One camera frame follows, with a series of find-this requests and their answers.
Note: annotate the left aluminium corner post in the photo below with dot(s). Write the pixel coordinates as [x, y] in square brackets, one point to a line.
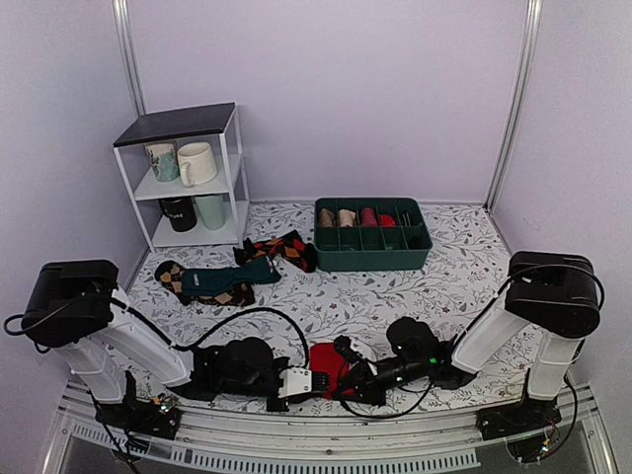
[128, 56]

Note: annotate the right aluminium corner post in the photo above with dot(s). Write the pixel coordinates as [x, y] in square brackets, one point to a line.
[524, 66]

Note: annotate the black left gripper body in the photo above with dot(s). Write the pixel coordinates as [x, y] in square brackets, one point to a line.
[281, 361]

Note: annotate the green divided organizer box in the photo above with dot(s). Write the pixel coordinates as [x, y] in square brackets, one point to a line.
[371, 249]

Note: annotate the mint green mug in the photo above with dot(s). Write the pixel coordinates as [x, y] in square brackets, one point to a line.
[211, 211]

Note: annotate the black orange argyle sock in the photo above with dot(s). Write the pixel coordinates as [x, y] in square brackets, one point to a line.
[290, 247]

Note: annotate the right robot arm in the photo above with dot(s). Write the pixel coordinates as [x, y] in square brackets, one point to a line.
[557, 293]

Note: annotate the white shelf rack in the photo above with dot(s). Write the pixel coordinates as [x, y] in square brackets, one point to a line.
[218, 125]

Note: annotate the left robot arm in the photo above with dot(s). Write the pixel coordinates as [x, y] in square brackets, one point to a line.
[78, 309]

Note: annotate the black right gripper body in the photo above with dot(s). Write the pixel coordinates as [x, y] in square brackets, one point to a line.
[377, 396]

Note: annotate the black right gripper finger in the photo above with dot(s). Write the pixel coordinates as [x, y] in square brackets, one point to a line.
[346, 387]
[343, 347]

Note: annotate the red rolled sock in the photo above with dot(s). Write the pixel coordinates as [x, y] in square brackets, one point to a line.
[387, 221]

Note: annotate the black mug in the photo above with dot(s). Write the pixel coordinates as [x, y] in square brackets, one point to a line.
[180, 212]

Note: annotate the aluminium front rail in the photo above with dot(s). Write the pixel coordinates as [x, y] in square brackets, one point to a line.
[431, 442]

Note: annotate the aluminium corner post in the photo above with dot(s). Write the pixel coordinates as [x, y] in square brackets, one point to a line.
[128, 56]
[524, 66]

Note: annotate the brown argyle sock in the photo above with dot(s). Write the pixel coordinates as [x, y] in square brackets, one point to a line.
[169, 275]

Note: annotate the tan rolled sock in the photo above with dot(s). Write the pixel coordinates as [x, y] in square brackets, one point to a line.
[326, 218]

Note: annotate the beige rolled sock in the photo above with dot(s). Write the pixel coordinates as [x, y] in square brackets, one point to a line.
[346, 218]

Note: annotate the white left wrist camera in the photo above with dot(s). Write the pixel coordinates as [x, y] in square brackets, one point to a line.
[299, 381]

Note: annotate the teal patterned mug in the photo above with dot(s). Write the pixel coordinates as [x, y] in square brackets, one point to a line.
[163, 160]

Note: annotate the maroon rolled sock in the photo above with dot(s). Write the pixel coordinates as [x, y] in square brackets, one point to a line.
[368, 218]

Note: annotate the cream mug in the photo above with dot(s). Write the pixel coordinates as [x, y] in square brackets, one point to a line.
[196, 163]

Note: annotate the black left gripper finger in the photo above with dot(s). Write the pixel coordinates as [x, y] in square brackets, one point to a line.
[321, 382]
[279, 404]

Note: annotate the floral table cloth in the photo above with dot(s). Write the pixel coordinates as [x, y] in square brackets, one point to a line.
[465, 266]

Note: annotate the red sock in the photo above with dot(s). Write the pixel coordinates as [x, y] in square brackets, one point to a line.
[387, 221]
[324, 358]

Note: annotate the dark teal sock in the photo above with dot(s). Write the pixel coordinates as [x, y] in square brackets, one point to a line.
[213, 282]

